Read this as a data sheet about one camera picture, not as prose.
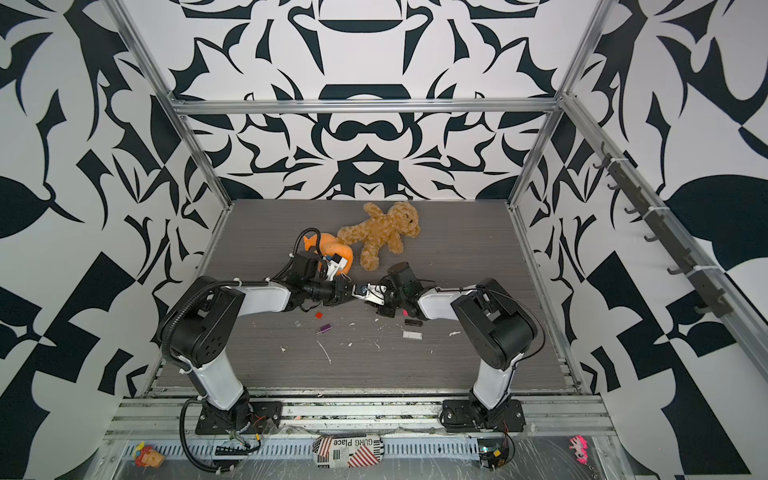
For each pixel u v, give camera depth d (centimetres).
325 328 89
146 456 67
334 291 81
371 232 102
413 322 89
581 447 70
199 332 48
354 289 81
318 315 91
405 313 74
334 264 87
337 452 67
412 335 87
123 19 74
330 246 96
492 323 51
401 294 74
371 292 79
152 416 76
